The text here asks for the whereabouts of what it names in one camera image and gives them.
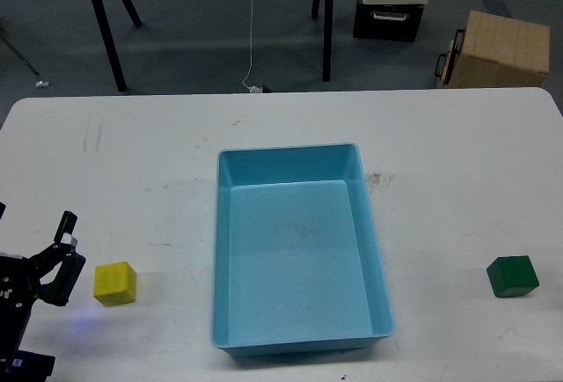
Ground green wooden block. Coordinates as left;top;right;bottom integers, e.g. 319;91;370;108
486;255;540;298

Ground black table legs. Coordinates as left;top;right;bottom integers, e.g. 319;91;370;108
311;0;334;82
91;0;143;92

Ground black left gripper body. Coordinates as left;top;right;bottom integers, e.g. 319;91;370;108
1;253;39;363

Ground black left table legs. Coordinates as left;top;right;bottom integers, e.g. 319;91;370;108
91;0;143;92

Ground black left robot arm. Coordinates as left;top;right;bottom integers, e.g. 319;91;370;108
1;210;85;381

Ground white plug adapter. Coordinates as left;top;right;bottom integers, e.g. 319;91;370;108
248;85;273;93

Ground yellow wooden block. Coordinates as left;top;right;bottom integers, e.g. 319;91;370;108
93;261;136;306

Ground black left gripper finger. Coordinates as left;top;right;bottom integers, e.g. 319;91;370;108
29;210;86;307

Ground black storage box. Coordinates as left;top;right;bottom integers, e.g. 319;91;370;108
353;0;424;42

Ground black right table legs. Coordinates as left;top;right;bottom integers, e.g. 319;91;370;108
311;0;334;82

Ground light wooden box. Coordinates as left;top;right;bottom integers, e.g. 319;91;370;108
435;11;551;88

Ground grey tripod leg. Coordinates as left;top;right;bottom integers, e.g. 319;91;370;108
1;35;40;77

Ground blue plastic tray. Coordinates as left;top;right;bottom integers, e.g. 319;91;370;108
211;143;395;356

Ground white hanging cable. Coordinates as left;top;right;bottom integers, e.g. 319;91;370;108
232;0;259;89

